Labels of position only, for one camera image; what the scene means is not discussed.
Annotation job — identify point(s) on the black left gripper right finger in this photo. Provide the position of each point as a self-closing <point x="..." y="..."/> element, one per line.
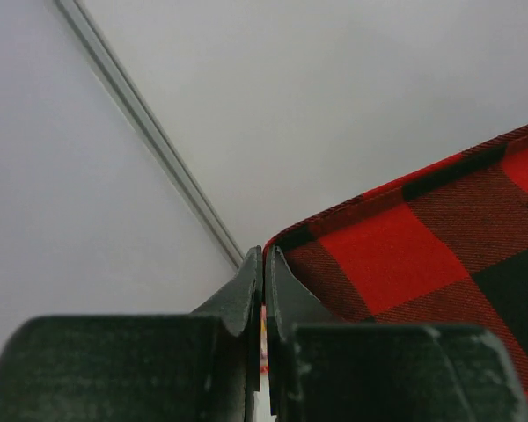
<point x="324" y="369"/>

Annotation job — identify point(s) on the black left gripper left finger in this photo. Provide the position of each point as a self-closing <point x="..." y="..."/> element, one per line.
<point x="199" y="366"/>

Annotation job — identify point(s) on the red black plaid shirt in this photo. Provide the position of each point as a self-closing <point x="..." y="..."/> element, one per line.
<point x="446" y="243"/>

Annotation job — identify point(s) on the left aluminium corner post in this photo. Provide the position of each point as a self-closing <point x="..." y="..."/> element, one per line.
<point x="131" y="102"/>

